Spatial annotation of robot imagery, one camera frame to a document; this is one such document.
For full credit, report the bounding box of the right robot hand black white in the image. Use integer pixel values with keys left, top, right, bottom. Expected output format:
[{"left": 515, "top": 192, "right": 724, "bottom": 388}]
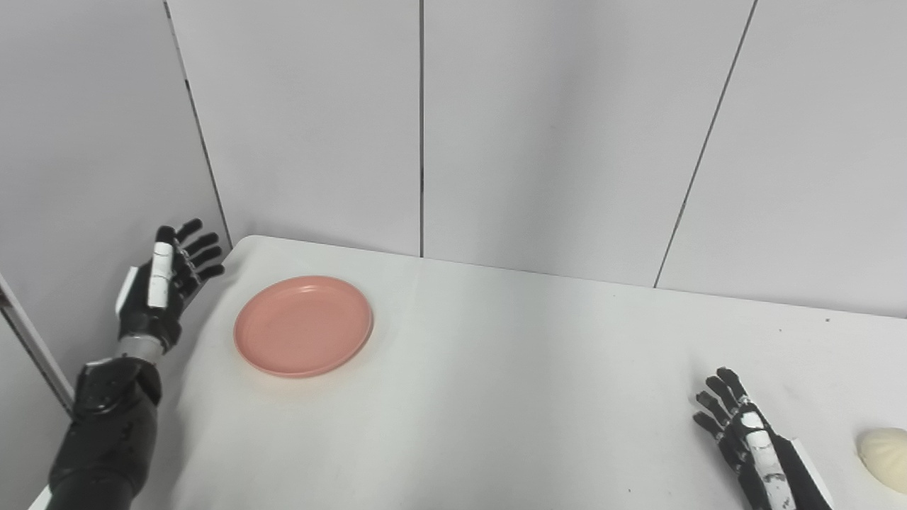
[{"left": 692, "top": 367, "right": 837, "bottom": 510}]

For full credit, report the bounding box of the pink round plate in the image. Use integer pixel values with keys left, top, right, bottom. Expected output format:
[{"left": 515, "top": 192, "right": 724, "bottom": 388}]
[{"left": 233, "top": 276, "right": 374, "bottom": 379}]

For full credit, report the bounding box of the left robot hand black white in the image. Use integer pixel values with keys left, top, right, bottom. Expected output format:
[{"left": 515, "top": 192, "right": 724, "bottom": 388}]
[{"left": 116, "top": 218, "right": 226, "bottom": 355}]

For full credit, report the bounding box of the cream steamed bun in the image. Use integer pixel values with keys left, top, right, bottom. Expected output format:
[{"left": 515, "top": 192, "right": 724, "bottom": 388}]
[{"left": 856, "top": 428, "right": 907, "bottom": 494}]

